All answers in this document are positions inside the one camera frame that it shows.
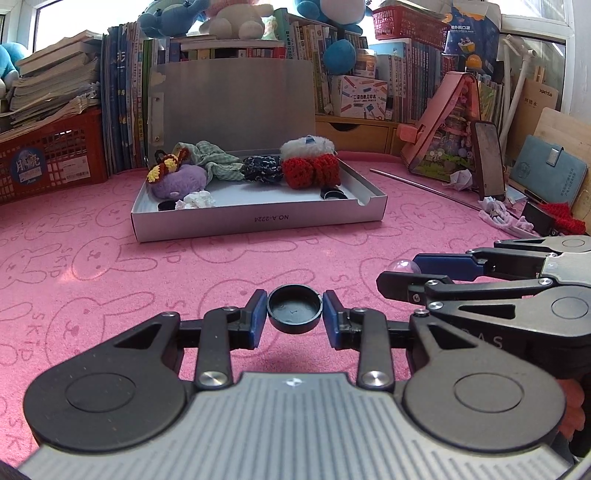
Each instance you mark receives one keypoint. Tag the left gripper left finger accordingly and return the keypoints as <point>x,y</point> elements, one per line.
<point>223,330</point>

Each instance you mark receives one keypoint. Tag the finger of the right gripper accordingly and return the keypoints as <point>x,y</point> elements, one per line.
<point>462,267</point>
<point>407,287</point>

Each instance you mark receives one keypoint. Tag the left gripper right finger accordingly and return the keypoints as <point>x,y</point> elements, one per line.
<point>366,331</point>

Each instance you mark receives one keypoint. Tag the black round cap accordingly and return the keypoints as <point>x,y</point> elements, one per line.
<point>333,193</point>
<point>294,308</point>

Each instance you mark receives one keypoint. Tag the white tissue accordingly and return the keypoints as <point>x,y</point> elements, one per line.
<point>196,200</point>

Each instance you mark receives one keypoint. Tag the black round lid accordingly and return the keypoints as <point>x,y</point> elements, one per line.
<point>167,205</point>

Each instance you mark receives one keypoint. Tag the red crochet item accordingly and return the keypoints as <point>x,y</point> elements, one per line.
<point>319,172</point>

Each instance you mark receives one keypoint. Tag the purple fluffy plush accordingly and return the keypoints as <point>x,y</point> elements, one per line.
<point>175,186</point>

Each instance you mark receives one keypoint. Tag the green checkered cloth pouch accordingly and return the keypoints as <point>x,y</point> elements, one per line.
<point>217,164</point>

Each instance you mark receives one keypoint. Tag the blue brocade pouch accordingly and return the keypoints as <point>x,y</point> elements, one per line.
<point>265,169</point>

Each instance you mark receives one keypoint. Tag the white fluffy plush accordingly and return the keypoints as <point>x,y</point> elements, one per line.
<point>309,146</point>

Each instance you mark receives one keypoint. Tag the yellow red crochet keychain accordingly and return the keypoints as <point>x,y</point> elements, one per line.
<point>166,163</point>

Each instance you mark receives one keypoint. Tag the person's right hand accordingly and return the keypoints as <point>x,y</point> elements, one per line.
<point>574,418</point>

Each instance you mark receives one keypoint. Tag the white origami paper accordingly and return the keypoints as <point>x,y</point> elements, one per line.
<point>460,180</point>

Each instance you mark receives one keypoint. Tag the black smartphone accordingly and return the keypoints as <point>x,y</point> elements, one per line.
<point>489,167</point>

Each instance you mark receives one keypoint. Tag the metal rod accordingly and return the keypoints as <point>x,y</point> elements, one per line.
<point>425,188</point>

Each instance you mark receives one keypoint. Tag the teal notebook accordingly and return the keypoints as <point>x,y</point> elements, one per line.
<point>549,172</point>

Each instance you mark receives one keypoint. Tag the wooden drawer organizer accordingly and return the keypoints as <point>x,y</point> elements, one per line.
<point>360,135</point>

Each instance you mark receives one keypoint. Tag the pink bunny table mat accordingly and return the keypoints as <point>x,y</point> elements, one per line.
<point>99,336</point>

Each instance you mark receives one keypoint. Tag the white colourful printed box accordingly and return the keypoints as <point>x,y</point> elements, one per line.
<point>359,97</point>

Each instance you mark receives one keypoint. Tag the red plastic basket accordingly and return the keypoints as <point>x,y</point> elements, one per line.
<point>62,154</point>

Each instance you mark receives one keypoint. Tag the small red basket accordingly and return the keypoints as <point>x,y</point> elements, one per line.
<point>399,21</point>

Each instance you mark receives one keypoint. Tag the blue white large plush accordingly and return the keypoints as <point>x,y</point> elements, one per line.
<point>345,14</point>

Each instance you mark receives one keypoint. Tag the stack of books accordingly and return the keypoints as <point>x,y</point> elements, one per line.
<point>56,82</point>

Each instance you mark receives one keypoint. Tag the white pink bunny plush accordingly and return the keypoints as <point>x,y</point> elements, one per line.
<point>239,19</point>

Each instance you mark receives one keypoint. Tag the blue stitch plush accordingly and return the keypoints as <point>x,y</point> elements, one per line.
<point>163,19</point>

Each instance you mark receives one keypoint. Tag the blue doraemon plush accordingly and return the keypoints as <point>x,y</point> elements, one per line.
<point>10,54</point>

